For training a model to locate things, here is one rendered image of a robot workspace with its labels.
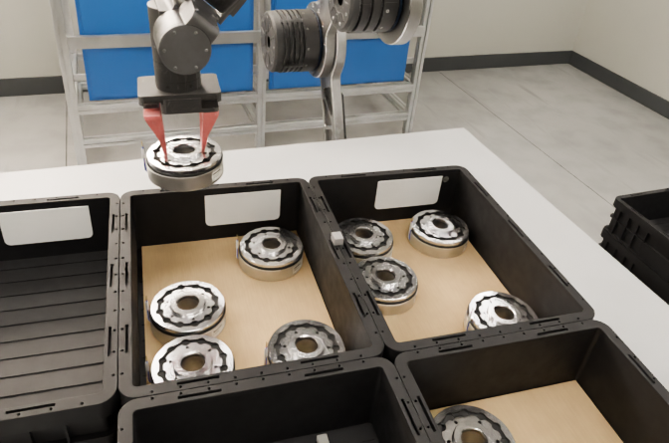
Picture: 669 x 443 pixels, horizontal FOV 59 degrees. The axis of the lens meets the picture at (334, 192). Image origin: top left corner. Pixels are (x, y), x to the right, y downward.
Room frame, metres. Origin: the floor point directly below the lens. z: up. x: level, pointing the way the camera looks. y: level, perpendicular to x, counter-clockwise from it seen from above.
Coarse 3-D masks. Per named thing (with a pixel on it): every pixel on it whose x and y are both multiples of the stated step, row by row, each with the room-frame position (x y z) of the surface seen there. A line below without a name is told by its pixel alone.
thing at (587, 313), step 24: (432, 168) 0.93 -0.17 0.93; (456, 168) 0.94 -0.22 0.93; (480, 192) 0.87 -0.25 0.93; (504, 216) 0.80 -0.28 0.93; (528, 240) 0.74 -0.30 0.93; (552, 264) 0.68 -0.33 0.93; (360, 288) 0.59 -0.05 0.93; (384, 336) 0.51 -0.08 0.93; (432, 336) 0.52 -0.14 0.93; (456, 336) 0.52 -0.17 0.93; (480, 336) 0.52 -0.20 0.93
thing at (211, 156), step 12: (156, 144) 0.72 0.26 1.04; (168, 144) 0.72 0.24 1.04; (216, 144) 0.73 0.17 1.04; (156, 156) 0.69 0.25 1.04; (204, 156) 0.70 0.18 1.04; (216, 156) 0.70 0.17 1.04; (156, 168) 0.66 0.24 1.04; (168, 168) 0.66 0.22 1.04; (180, 168) 0.66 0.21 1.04; (192, 168) 0.66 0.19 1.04; (204, 168) 0.67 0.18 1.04
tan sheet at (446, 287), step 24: (408, 240) 0.84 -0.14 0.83; (408, 264) 0.77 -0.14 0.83; (432, 264) 0.78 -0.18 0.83; (456, 264) 0.79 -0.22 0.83; (480, 264) 0.79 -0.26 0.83; (432, 288) 0.72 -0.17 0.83; (456, 288) 0.73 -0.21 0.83; (480, 288) 0.73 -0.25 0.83; (504, 288) 0.74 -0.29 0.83; (408, 312) 0.66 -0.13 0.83; (432, 312) 0.67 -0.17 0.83; (456, 312) 0.67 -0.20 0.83; (408, 336) 0.61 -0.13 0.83
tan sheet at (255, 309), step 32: (160, 256) 0.73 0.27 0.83; (192, 256) 0.74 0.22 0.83; (224, 256) 0.75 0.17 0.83; (160, 288) 0.66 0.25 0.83; (224, 288) 0.67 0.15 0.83; (256, 288) 0.68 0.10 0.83; (288, 288) 0.69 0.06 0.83; (256, 320) 0.61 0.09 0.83; (288, 320) 0.62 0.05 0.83; (320, 320) 0.62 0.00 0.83; (256, 352) 0.55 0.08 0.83
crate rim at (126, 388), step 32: (128, 192) 0.76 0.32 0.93; (160, 192) 0.76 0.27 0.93; (192, 192) 0.78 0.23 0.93; (128, 224) 0.68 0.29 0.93; (320, 224) 0.72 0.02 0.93; (128, 256) 0.61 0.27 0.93; (128, 288) 0.55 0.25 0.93; (352, 288) 0.59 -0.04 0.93; (128, 320) 0.49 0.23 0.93; (128, 352) 0.44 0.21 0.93; (352, 352) 0.48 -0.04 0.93; (128, 384) 0.40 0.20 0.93; (160, 384) 0.41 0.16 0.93; (192, 384) 0.41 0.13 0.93
